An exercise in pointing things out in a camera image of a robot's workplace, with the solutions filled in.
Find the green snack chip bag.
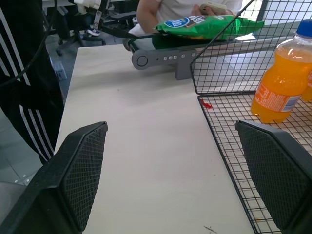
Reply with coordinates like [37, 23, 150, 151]
[153, 14, 265, 41]

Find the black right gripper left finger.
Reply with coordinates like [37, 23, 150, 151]
[0, 121, 108, 234]

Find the orange soda bottle blue cap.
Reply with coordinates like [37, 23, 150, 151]
[250, 19, 312, 124]

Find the black wire rack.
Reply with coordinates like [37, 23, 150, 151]
[189, 0, 312, 234]

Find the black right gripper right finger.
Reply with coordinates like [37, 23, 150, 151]
[234, 120, 312, 234]

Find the grey power strip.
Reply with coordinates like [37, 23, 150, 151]
[50, 57, 68, 82]

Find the black office chair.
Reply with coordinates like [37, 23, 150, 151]
[42, 0, 138, 57]

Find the person's hand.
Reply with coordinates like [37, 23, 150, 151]
[191, 2, 234, 17]

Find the grey conveyor belt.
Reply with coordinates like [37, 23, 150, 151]
[123, 33, 213, 81]

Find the person in black striped trousers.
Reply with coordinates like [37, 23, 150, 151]
[0, 0, 64, 164]

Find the black cable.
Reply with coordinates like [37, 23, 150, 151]
[0, 0, 58, 89]

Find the person in white shirt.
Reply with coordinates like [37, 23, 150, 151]
[128, 0, 244, 37]

